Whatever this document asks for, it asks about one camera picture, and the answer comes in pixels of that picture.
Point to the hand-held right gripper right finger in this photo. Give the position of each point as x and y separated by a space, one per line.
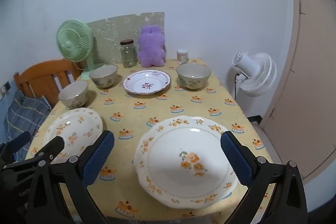
236 161

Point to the beige door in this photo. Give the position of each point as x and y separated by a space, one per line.
309 82

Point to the orange floral white plate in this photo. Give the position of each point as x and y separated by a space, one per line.
183 140
76 129

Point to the green leaf print bowl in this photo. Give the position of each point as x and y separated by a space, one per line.
76 100
105 81
194 82

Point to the white fan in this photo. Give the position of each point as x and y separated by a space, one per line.
260 74

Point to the orange wooden chair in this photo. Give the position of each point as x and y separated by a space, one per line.
39 74

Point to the glass jar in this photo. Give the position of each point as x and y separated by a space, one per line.
128 56

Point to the green desk fan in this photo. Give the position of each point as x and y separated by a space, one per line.
71 43

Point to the purple plush toy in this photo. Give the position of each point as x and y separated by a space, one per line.
152 48

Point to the red patterned white plate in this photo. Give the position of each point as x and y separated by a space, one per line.
147 82

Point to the cotton swab container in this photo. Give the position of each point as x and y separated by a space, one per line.
182 56

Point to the blue plaid cloth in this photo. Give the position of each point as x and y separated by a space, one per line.
23 113

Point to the yellow printed tablecloth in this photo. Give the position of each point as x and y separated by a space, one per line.
157 108

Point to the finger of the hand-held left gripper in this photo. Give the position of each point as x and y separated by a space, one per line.
52 146

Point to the green patterned board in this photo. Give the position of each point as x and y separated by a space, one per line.
115 32

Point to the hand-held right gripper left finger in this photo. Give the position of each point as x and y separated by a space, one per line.
98 155

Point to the wall socket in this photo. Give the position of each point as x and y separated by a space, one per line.
7 86

